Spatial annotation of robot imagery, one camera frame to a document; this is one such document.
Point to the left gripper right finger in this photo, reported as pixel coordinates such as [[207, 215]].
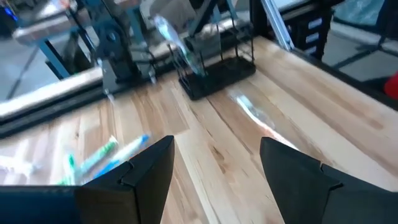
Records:
[[295, 186]]

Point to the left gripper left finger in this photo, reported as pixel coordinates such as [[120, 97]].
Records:
[[140, 193]]

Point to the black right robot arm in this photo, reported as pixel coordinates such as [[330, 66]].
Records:
[[113, 46]]

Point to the blue toothbrush in clear wrapper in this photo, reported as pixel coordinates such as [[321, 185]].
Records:
[[130, 147]]

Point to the black labelled control box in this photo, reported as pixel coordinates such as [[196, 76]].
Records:
[[314, 37]]

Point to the grey blue desk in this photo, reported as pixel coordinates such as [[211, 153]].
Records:
[[53, 59]]

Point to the pale blue patterned cloth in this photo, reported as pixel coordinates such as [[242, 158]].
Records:
[[357, 11]]

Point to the silver aluminium post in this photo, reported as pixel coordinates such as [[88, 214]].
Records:
[[276, 25]]

